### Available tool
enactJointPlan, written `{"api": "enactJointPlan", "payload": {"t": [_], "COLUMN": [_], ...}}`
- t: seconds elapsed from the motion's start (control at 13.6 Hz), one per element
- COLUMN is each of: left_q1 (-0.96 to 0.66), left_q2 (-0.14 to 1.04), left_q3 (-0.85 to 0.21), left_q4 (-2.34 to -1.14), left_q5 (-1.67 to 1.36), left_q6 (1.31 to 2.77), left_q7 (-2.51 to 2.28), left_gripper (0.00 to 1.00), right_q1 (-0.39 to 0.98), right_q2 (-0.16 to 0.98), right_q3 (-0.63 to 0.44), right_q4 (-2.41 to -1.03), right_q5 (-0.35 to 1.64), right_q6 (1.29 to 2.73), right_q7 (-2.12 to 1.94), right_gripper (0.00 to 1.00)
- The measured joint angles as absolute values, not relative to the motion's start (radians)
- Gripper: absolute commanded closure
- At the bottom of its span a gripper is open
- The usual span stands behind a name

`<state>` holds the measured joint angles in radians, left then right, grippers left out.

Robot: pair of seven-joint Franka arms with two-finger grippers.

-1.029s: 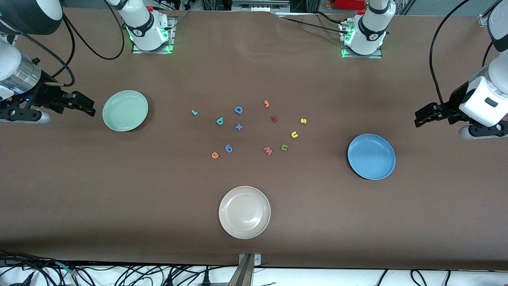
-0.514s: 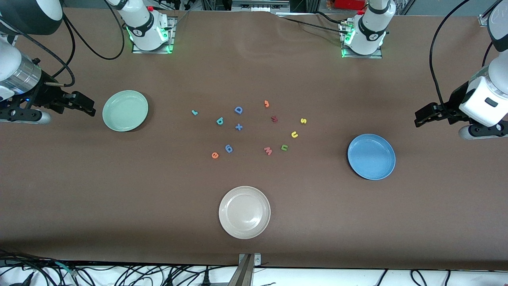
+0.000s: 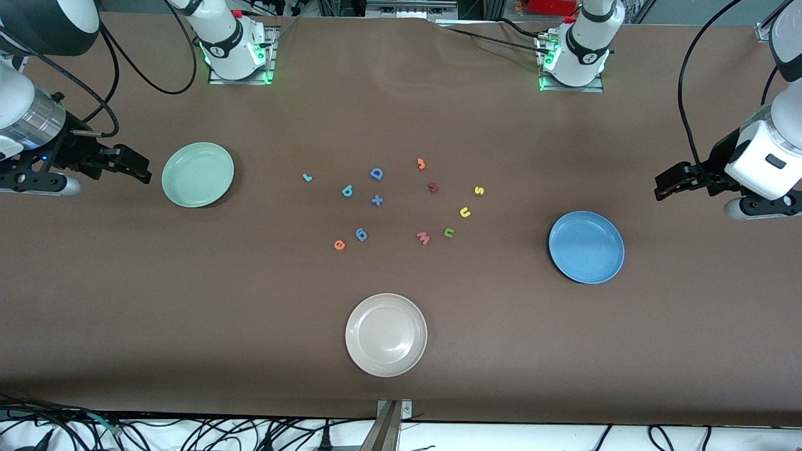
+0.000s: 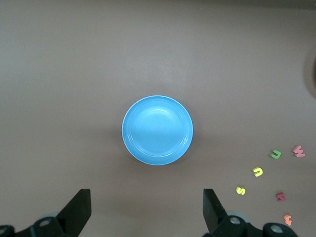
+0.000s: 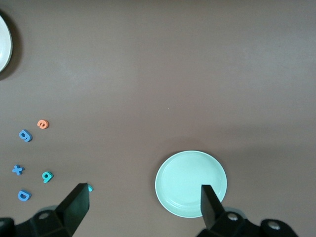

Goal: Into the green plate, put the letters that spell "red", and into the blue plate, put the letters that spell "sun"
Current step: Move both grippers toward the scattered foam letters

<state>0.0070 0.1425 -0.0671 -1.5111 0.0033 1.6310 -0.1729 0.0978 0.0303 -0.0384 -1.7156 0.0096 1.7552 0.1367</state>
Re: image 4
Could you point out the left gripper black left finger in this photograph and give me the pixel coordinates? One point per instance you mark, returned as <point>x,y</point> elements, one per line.
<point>74,214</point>

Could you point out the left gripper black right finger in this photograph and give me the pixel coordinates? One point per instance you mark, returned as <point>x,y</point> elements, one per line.
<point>214,212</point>

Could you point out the yellow foam letter s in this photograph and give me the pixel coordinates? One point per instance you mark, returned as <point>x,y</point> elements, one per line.
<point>241,190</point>

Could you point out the yellow foam letter u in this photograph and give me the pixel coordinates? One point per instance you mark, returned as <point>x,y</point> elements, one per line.
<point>257,172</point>

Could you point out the green foam letter n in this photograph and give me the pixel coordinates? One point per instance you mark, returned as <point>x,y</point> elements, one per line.
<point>275,155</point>

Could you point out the dark red foam letter m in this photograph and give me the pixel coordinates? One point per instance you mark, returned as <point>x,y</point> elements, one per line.
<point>280,196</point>

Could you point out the orange foam number 3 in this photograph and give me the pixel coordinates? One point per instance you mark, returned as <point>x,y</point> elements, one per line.
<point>288,219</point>

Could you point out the blue plate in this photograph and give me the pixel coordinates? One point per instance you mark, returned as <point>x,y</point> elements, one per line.
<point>157,130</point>

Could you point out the pink foam letter w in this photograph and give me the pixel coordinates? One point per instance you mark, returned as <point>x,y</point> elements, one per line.
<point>299,151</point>

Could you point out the brown table cover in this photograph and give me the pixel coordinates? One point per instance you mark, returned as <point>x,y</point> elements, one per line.
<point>74,74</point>

